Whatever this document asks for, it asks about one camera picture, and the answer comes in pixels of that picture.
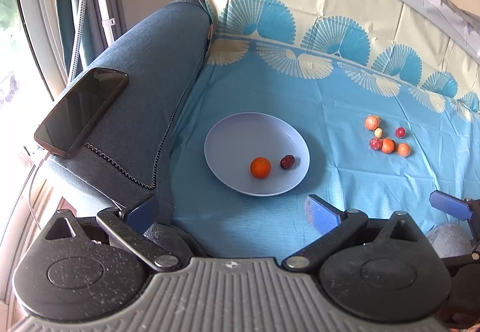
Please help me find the dark red jujube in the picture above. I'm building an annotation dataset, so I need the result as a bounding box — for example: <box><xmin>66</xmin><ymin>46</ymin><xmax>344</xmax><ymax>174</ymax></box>
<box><xmin>280</xmin><ymin>155</ymin><xmax>295</xmax><ymax>170</ymax></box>

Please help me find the orange fruit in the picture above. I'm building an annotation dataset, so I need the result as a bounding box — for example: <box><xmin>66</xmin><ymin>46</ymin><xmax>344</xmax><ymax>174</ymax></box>
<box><xmin>397</xmin><ymin>142</ymin><xmax>412</xmax><ymax>157</ymax></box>

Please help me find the pink-red fruit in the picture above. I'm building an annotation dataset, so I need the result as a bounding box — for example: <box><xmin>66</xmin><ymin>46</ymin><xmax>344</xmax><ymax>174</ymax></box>
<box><xmin>368</xmin><ymin>137</ymin><xmax>383</xmax><ymax>151</ymax></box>

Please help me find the orange tangerine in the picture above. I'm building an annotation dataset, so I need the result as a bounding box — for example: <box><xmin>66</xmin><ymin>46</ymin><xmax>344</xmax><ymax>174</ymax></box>
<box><xmin>381</xmin><ymin>138</ymin><xmax>396</xmax><ymax>154</ymax></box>
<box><xmin>250</xmin><ymin>157</ymin><xmax>272</xmax><ymax>179</ymax></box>

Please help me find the small red fruit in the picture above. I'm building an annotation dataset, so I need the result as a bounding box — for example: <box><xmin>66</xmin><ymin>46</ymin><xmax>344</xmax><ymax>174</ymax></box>
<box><xmin>395</xmin><ymin>127</ymin><xmax>406</xmax><ymax>138</ymax></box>

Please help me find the small beige longan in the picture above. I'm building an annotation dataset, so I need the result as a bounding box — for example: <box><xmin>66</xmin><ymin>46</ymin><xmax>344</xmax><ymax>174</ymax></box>
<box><xmin>373</xmin><ymin>128</ymin><xmax>383</xmax><ymax>138</ymax></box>

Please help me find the peach-coloured fruit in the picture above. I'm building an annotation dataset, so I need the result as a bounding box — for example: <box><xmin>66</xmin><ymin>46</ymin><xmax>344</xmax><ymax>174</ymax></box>
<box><xmin>364</xmin><ymin>116</ymin><xmax>381</xmax><ymax>132</ymax></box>

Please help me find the black smartphone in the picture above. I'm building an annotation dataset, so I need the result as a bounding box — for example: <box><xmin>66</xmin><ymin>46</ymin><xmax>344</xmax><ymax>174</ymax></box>
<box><xmin>33</xmin><ymin>68</ymin><xmax>129</xmax><ymax>158</ymax></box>

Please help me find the light blue round plate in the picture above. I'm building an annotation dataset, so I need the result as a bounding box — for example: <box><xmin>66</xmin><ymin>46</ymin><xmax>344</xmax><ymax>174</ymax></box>
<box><xmin>203</xmin><ymin>112</ymin><xmax>311</xmax><ymax>197</ymax></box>

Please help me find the blue patterned cloth cover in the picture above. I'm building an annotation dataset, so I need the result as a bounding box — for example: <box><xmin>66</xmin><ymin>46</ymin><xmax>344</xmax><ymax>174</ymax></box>
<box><xmin>171</xmin><ymin>0</ymin><xmax>479</xmax><ymax>258</ymax></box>

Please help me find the blue sofa armrest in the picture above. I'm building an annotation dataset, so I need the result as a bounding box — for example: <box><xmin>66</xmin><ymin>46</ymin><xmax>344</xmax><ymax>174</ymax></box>
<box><xmin>48</xmin><ymin>0</ymin><xmax>210</xmax><ymax>217</ymax></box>

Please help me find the teal curtain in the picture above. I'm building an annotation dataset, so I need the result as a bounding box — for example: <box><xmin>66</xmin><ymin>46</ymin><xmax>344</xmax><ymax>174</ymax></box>
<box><xmin>56</xmin><ymin>0</ymin><xmax>107</xmax><ymax>72</ymax></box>

